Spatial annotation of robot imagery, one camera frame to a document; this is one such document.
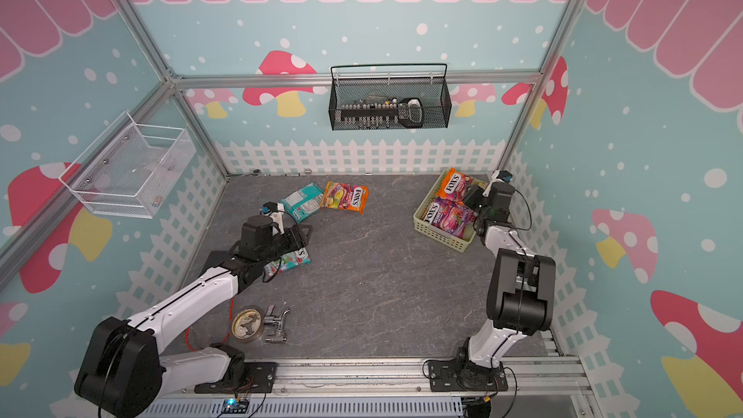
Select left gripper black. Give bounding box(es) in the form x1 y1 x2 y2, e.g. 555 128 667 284
260 223 315 264

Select purple candy bag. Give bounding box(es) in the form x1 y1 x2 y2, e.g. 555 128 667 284
422 197 474 238

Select teal candy bag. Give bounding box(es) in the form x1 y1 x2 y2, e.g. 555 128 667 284
281 183 324 223
262 248 312 283

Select orange candy bag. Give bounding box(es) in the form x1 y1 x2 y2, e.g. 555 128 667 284
321 181 370 214
435 168 479 202

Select green plastic basket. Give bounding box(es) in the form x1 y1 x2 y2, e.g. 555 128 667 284
413 168 486 253

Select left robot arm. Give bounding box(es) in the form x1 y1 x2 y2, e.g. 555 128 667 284
74 212 313 417

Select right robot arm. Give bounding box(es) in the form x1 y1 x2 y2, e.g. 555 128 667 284
458 175 556 375

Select items in black basket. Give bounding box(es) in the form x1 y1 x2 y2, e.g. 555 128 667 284
331 98 425 130

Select chrome metal faucet part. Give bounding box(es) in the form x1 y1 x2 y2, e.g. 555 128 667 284
263 305 290 344

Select tape roll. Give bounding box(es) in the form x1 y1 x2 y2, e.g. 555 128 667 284
230 308 264 343

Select small green-lit circuit board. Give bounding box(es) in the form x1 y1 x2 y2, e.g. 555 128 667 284
219 399 250 417

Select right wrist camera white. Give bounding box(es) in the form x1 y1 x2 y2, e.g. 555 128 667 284
489 170 513 186

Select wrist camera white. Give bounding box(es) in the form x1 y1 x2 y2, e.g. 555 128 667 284
489 170 513 186
261 202 286 234

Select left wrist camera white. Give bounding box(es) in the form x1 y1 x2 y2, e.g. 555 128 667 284
261 202 286 234

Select red ethernet cable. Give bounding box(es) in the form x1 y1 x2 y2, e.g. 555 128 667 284
183 295 236 352

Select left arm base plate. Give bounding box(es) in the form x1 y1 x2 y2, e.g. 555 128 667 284
193 362 278 395

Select white wire wall basket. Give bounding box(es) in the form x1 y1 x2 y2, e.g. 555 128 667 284
58 112 197 219

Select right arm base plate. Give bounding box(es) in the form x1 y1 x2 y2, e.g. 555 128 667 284
423 359 509 394

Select black wire wall basket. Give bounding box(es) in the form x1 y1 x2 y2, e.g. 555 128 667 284
328 63 452 131

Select aluminium front rail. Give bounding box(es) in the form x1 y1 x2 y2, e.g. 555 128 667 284
138 356 599 402

